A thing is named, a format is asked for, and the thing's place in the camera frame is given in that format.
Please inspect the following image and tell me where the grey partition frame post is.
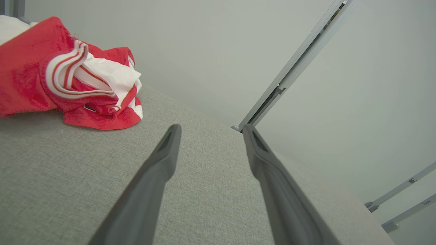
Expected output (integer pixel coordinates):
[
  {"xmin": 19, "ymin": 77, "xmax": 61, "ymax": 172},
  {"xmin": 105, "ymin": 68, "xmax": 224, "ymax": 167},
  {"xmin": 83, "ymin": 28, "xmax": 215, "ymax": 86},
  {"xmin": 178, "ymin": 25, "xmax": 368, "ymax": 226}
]
[
  {"xmin": 364, "ymin": 162, "xmax": 436, "ymax": 213},
  {"xmin": 232, "ymin": 0, "xmax": 356, "ymax": 132},
  {"xmin": 0, "ymin": 0, "xmax": 30, "ymax": 24},
  {"xmin": 381, "ymin": 193, "xmax": 436, "ymax": 233}
]

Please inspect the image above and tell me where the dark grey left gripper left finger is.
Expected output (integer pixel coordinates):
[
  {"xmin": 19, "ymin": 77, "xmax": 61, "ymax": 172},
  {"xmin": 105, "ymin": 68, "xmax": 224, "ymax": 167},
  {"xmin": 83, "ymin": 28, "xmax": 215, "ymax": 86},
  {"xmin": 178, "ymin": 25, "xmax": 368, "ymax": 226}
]
[{"xmin": 88, "ymin": 124, "xmax": 182, "ymax": 245}]

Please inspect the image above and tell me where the red basketball jersey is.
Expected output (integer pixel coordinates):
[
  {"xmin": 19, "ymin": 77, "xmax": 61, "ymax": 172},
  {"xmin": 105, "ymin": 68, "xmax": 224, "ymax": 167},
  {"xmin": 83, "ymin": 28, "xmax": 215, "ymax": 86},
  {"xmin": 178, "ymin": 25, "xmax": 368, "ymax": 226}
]
[{"xmin": 0, "ymin": 16, "xmax": 118, "ymax": 118}]

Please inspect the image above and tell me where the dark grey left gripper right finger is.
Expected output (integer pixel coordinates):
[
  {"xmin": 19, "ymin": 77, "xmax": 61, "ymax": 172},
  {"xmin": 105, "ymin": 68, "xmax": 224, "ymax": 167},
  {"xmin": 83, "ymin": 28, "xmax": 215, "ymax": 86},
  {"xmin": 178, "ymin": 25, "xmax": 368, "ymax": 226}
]
[{"xmin": 243, "ymin": 124, "xmax": 342, "ymax": 245}]

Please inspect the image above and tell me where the white fabric item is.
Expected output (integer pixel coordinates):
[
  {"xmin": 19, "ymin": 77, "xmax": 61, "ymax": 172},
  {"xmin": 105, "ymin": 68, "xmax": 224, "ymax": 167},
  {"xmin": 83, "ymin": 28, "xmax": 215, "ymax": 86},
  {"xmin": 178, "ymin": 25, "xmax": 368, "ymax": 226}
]
[{"xmin": 0, "ymin": 15, "xmax": 38, "ymax": 45}]

